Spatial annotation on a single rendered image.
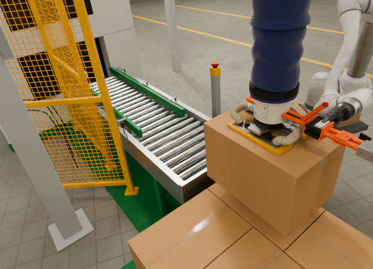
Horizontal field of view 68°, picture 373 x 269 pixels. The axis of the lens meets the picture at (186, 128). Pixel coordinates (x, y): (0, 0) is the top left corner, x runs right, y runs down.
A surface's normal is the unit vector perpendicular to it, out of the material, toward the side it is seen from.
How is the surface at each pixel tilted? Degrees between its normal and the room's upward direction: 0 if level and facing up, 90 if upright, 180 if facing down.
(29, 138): 90
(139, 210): 0
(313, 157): 1
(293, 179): 90
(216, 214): 0
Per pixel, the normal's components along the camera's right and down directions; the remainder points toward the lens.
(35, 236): -0.08, -0.83
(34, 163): 0.61, 0.40
